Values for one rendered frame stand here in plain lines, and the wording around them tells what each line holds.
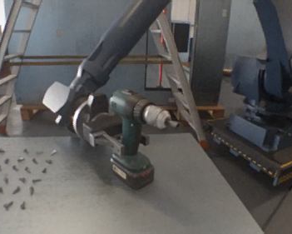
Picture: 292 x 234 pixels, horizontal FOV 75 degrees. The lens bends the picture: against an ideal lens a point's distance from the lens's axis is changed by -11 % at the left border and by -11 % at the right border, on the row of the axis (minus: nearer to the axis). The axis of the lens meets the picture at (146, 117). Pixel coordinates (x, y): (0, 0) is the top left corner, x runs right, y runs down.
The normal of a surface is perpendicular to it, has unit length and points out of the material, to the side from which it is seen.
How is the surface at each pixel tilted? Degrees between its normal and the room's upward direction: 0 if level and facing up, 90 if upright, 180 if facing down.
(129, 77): 90
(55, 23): 90
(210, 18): 90
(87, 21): 90
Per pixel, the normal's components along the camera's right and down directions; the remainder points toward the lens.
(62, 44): 0.09, 0.38
